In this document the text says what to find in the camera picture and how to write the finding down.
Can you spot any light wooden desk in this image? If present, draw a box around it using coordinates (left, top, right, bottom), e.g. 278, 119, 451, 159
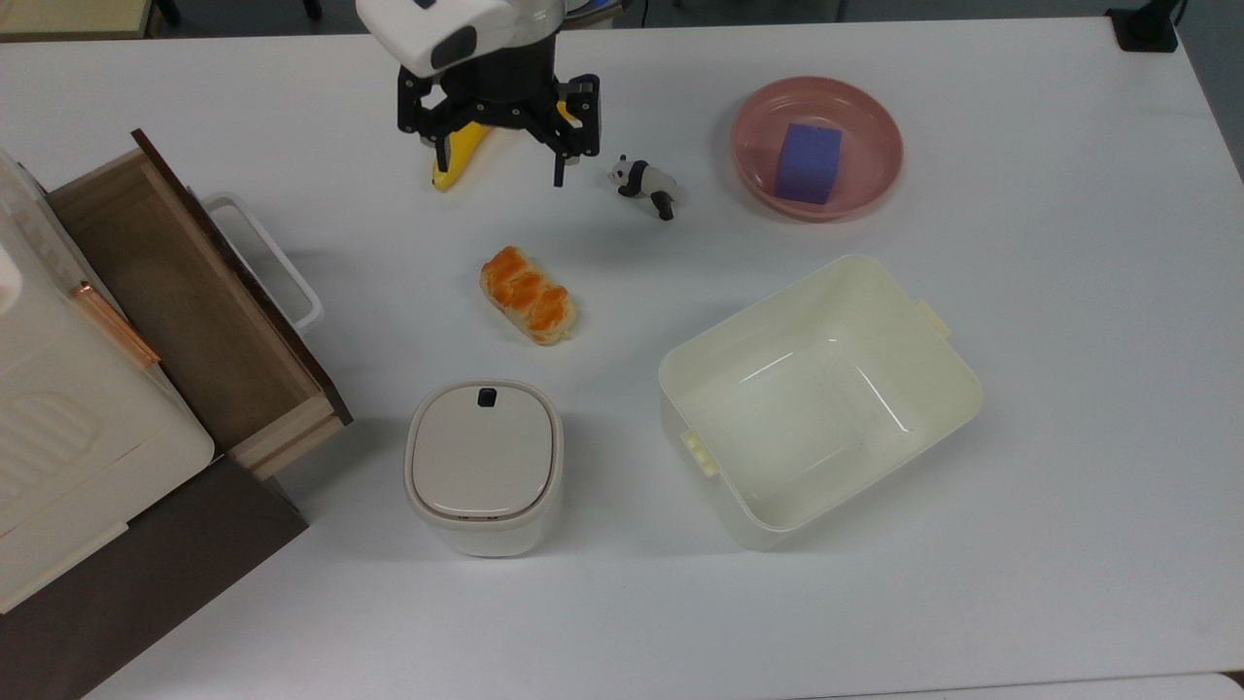
0, 0, 158, 42

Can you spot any beige lidded trash can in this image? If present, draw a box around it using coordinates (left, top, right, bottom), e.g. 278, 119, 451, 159
403, 378, 566, 559

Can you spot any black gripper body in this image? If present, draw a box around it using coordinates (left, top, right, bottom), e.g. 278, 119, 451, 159
435, 41, 567, 129

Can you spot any yellow toy banana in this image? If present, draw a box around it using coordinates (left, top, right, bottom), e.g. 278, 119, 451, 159
432, 121, 498, 193

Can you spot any black table clamp base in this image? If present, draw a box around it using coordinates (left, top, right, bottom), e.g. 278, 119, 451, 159
1106, 0, 1181, 53

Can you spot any purple foam cube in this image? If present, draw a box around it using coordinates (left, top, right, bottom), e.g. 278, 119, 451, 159
774, 122, 845, 206

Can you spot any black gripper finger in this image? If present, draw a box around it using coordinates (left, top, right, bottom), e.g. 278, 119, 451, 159
525, 74, 602, 189
397, 71, 478, 174

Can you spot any cream plastic storage box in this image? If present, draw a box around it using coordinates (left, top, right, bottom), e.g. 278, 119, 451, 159
657, 254, 984, 553

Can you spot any pink plastic plate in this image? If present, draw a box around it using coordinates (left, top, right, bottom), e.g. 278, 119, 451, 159
730, 75, 906, 224

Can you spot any toy bread with orange glaze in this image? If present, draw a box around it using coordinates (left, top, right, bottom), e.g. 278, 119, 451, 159
478, 245, 579, 348

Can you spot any cream toy fridge cabinet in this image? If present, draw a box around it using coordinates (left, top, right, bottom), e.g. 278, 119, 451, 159
0, 146, 216, 615

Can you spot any dark brown drawer cabinet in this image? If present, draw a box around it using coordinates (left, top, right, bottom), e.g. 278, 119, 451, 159
0, 455, 311, 700

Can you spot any small toy panda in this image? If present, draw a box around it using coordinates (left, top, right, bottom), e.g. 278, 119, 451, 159
608, 155, 679, 224

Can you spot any brown drawer with white handle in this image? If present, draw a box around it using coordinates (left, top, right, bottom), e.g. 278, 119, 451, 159
47, 128, 354, 483

